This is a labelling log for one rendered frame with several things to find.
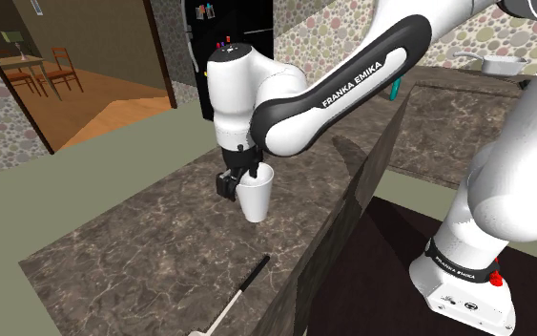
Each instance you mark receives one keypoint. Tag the green-shaded table lamp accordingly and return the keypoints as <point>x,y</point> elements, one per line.
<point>13,39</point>

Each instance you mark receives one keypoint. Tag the wooden chair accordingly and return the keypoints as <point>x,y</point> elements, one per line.
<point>19,79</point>
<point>61,70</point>

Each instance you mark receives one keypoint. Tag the wooden dining table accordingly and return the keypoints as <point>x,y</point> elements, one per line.
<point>21,62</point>

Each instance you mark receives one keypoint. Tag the white cup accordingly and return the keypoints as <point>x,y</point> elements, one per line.
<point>255,200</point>

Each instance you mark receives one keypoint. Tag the dark robot stand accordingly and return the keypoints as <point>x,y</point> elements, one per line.
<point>370,279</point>

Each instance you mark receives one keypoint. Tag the black refrigerator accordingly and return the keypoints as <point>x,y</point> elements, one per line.
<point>235,23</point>

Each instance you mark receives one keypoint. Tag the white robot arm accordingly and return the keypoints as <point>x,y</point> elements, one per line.
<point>505,153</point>

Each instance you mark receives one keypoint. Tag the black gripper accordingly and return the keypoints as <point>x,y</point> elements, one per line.
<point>236,158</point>

